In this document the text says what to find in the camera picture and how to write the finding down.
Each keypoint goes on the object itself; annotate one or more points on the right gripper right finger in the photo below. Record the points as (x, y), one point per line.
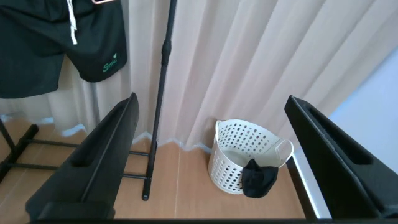
(342, 186)

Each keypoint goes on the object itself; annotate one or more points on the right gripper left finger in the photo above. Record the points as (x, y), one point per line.
(93, 180)

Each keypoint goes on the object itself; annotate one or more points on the black shorts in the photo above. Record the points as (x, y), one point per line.
(37, 46)

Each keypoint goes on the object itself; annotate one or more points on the pink clothes hanger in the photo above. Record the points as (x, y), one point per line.
(102, 1)

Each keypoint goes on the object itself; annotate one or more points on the black clothes rack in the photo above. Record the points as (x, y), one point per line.
(161, 93)

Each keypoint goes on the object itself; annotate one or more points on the white laundry basket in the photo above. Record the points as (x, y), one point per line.
(227, 174)

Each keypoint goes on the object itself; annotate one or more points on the black garment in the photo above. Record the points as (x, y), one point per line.
(258, 182)

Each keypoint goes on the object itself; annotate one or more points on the beige curtain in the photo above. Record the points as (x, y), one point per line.
(248, 62)

